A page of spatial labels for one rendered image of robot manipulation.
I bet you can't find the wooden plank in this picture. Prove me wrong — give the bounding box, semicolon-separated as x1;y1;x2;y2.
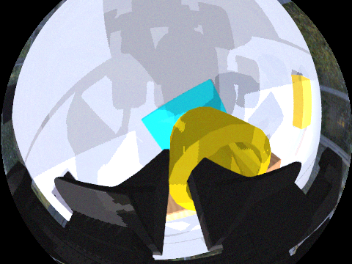
166;152;282;222

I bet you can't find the yellow rectangular block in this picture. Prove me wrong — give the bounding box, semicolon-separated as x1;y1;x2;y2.
291;74;312;130

